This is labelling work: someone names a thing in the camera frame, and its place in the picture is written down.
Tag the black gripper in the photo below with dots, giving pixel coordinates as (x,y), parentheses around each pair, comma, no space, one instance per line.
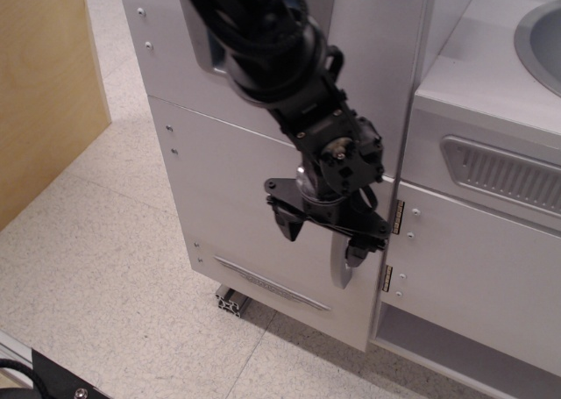
(354,216)

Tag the silver fridge door handle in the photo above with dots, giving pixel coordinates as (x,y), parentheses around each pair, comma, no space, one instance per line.
(340,271)

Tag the white fridge door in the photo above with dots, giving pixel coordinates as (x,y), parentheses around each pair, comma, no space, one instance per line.
(217,171)

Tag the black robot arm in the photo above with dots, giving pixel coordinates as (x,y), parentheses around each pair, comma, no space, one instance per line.
(341,151)

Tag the silver winged fridge emblem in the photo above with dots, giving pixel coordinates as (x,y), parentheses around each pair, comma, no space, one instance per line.
(272,286)

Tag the white toy fridge cabinet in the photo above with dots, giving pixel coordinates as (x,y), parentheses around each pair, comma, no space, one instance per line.
(379,40)

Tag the lower brass door hinge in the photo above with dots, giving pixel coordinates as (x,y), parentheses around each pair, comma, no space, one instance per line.
(387,277)

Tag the brass door hinge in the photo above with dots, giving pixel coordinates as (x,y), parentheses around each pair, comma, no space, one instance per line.
(387,277)
(398,213)

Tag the upper brass door hinge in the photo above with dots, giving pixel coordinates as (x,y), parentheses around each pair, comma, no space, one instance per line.
(398,213)

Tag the aluminium extrusion foot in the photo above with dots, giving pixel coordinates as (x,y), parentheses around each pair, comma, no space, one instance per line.
(232,301)

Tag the white oven cabinet door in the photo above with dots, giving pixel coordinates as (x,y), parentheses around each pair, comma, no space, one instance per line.
(483,276)

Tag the white toy kitchen counter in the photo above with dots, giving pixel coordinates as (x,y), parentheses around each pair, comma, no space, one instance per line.
(477,89)

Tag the grey vent panel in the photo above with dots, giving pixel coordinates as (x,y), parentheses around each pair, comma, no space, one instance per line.
(500,173)

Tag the grey sink basin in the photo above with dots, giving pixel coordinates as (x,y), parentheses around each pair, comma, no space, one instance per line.
(537,44)

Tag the plywood board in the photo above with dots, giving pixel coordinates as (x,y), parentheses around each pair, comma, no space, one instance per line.
(53,103)

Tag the grey dispenser frame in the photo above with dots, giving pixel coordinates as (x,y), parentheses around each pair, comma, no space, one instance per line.
(206,52)

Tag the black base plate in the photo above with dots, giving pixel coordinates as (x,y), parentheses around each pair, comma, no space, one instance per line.
(60,382)

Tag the aluminium rail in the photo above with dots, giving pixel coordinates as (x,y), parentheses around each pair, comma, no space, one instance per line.
(13,349)

